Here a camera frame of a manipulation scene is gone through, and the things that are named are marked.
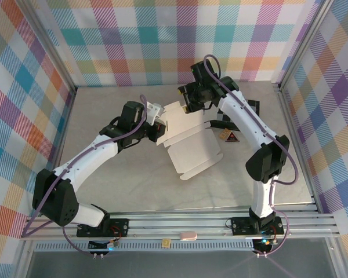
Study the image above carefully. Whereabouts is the black and grey checkerboard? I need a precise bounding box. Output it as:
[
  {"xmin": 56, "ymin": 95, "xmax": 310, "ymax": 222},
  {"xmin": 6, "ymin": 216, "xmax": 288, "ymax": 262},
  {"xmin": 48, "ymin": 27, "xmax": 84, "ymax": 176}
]
[{"xmin": 210, "ymin": 99, "xmax": 261, "ymax": 130}]

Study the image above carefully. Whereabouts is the black triangle with red mark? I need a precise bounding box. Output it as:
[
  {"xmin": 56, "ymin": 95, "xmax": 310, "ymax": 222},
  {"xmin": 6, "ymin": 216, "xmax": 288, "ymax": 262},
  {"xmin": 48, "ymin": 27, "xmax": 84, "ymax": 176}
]
[{"xmin": 224, "ymin": 131, "xmax": 240, "ymax": 144}]

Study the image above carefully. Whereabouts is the small controller board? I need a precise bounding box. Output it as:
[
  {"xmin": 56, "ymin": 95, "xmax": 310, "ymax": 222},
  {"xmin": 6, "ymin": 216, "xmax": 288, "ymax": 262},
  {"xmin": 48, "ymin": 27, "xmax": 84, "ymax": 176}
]
[
  {"xmin": 253, "ymin": 237, "xmax": 279, "ymax": 253},
  {"xmin": 88, "ymin": 239, "xmax": 119, "ymax": 250}
]

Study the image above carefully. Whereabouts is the aluminium side rail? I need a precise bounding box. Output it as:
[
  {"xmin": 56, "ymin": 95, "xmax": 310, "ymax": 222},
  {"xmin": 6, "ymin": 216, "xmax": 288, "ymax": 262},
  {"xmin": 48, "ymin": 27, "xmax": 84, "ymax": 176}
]
[
  {"xmin": 39, "ymin": 86, "xmax": 78, "ymax": 218},
  {"xmin": 274, "ymin": 82, "xmax": 321, "ymax": 214}
]

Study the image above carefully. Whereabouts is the aluminium front rail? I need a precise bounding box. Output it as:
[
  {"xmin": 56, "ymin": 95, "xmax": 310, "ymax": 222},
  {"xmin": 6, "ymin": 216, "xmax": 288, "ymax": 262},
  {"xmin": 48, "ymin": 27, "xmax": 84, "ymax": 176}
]
[{"xmin": 20, "ymin": 213, "xmax": 340, "ymax": 241}]

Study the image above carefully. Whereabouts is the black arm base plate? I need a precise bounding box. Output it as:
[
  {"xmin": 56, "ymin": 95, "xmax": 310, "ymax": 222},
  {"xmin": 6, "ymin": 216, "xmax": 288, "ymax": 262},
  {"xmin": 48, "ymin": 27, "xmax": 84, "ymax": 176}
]
[
  {"xmin": 76, "ymin": 218, "xmax": 130, "ymax": 238},
  {"xmin": 230, "ymin": 216, "xmax": 285, "ymax": 236}
]

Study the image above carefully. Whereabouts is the aluminium corner post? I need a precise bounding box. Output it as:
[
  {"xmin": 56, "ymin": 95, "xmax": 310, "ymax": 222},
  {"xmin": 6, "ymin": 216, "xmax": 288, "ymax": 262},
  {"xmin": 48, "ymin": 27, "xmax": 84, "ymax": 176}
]
[
  {"xmin": 274, "ymin": 0, "xmax": 337, "ymax": 90},
  {"xmin": 17, "ymin": 0, "xmax": 78, "ymax": 98}
]

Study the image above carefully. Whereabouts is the slotted grey cable duct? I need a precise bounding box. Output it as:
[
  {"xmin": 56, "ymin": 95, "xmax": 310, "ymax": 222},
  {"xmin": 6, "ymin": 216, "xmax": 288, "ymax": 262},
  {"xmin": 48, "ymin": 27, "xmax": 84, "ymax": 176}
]
[{"xmin": 34, "ymin": 242, "xmax": 255, "ymax": 252}]

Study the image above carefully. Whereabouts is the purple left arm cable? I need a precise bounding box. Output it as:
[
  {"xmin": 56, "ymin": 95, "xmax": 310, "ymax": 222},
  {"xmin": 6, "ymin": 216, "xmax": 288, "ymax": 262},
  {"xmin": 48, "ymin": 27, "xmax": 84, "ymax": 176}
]
[{"xmin": 22, "ymin": 94, "xmax": 151, "ymax": 257}]

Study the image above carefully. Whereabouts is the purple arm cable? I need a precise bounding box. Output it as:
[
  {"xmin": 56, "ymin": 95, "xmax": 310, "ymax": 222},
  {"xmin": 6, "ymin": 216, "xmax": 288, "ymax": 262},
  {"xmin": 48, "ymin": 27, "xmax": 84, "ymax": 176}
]
[
  {"xmin": 203, "ymin": 54, "xmax": 298, "ymax": 258},
  {"xmin": 22, "ymin": 94, "xmax": 151, "ymax": 257}
]

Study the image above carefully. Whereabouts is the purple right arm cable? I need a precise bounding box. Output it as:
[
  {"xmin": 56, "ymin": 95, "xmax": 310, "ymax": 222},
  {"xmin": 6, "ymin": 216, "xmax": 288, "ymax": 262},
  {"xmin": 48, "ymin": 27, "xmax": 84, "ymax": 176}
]
[{"xmin": 203, "ymin": 54, "xmax": 298, "ymax": 258}]

